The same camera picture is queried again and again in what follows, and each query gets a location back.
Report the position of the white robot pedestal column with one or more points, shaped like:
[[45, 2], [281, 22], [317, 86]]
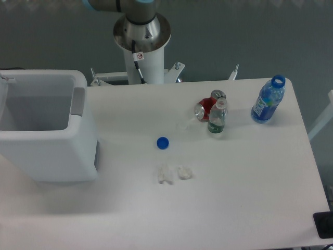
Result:
[[151, 66]]

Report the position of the blue plastic drink bottle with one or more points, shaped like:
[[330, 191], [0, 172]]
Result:
[[270, 96]]

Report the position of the crumpled white tissue right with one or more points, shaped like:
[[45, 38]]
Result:
[[184, 172]]

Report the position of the white furniture leg right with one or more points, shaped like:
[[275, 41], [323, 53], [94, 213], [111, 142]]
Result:
[[324, 117]]

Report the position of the crumpled white tissue left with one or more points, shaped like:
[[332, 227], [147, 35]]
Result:
[[164, 174]]

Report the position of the white metal base frame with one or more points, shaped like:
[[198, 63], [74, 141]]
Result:
[[102, 79]]

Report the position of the crumpled white tissue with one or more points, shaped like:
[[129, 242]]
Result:
[[184, 172], [164, 174]]

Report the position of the black device at edge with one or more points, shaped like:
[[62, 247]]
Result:
[[323, 223]]

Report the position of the crushed red soda can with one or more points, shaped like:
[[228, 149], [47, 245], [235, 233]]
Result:
[[202, 108]]

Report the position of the blue bottle cap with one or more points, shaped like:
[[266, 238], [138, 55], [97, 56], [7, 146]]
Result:
[[162, 142]]

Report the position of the white trash can body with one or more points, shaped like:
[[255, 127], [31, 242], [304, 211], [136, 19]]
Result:
[[47, 127]]

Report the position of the small clear green-label bottle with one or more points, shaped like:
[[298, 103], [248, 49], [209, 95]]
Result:
[[217, 116]]

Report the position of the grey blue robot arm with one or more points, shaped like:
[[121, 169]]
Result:
[[141, 28]]

